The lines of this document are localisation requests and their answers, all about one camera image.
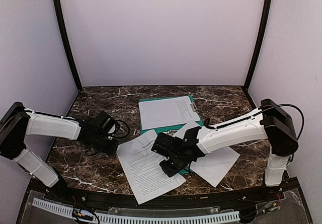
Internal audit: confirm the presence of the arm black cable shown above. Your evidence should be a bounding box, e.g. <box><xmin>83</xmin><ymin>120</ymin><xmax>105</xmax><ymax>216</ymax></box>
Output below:
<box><xmin>84</xmin><ymin>119</ymin><xmax>130</xmax><ymax>156</ymax></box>
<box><xmin>203</xmin><ymin>104</ymin><xmax>305</xmax><ymax>141</ymax></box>

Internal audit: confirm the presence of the metal top clip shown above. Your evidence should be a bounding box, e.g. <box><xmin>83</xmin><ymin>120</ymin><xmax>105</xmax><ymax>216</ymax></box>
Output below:
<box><xmin>190</xmin><ymin>102</ymin><xmax>198</xmax><ymax>112</ymax></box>

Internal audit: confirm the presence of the white slotted cable duct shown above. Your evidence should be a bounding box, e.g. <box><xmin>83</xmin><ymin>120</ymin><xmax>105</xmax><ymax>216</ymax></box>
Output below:
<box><xmin>32</xmin><ymin>198</ymin><xmax>240</xmax><ymax>223</ymax></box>

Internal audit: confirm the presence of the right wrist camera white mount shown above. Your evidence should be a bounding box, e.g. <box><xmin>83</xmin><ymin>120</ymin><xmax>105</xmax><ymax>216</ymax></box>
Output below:
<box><xmin>151</xmin><ymin>133</ymin><xmax>182</xmax><ymax>158</ymax></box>

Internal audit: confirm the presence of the black frame post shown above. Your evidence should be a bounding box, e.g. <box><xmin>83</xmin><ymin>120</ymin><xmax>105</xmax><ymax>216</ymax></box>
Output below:
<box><xmin>53</xmin><ymin>0</ymin><xmax>83</xmax><ymax>92</ymax></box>
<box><xmin>244</xmin><ymin>0</ymin><xmax>271</xmax><ymax>91</ymax></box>

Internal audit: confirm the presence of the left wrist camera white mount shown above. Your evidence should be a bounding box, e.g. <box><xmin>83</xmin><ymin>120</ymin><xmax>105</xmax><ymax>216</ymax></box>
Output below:
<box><xmin>94</xmin><ymin>111</ymin><xmax>120</xmax><ymax>135</ymax></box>

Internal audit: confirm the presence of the green plastic folder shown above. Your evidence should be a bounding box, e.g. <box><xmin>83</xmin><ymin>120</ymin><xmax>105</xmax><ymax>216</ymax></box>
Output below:
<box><xmin>138</xmin><ymin>95</ymin><xmax>202</xmax><ymax>135</ymax></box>

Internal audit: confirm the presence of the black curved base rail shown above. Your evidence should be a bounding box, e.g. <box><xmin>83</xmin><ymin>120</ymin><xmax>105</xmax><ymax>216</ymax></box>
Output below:
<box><xmin>25</xmin><ymin>181</ymin><xmax>300</xmax><ymax>214</ymax></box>

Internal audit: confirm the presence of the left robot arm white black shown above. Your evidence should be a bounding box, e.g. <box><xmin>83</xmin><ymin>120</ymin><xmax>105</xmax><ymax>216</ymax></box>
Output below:
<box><xmin>1</xmin><ymin>102</ymin><xmax>120</xmax><ymax>188</ymax></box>

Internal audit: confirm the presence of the white paper sheet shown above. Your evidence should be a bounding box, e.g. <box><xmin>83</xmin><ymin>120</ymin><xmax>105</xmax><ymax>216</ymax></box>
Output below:
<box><xmin>138</xmin><ymin>96</ymin><xmax>198</xmax><ymax>130</ymax></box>

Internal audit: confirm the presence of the printed paper sheet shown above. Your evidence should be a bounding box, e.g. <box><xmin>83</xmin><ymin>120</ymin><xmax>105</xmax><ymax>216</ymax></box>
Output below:
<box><xmin>117</xmin><ymin>130</ymin><xmax>186</xmax><ymax>204</ymax></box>

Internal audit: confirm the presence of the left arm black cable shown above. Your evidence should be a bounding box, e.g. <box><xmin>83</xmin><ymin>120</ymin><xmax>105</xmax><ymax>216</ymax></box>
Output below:
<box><xmin>84</xmin><ymin>119</ymin><xmax>130</xmax><ymax>156</ymax></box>

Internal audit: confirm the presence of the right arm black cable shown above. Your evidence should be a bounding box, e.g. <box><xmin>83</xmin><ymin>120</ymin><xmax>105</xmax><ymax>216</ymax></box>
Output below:
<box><xmin>203</xmin><ymin>104</ymin><xmax>305</xmax><ymax>141</ymax></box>

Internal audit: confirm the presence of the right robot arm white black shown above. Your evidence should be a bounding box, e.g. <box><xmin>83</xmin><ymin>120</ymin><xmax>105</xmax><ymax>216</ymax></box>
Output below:
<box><xmin>151</xmin><ymin>99</ymin><xmax>302</xmax><ymax>187</ymax></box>

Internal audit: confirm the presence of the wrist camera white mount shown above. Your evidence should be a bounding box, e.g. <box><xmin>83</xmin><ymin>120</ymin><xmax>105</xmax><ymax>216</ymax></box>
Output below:
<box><xmin>94</xmin><ymin>111</ymin><xmax>120</xmax><ymax>135</ymax></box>
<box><xmin>151</xmin><ymin>133</ymin><xmax>182</xmax><ymax>158</ymax></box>

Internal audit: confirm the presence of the left black frame post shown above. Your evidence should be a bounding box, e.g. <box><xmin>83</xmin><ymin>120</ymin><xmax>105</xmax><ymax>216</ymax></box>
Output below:
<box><xmin>53</xmin><ymin>0</ymin><xmax>83</xmax><ymax>92</ymax></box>

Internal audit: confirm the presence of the right black frame post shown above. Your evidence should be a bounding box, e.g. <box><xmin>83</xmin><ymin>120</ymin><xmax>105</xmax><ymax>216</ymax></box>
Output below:
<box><xmin>244</xmin><ymin>0</ymin><xmax>271</xmax><ymax>91</ymax></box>

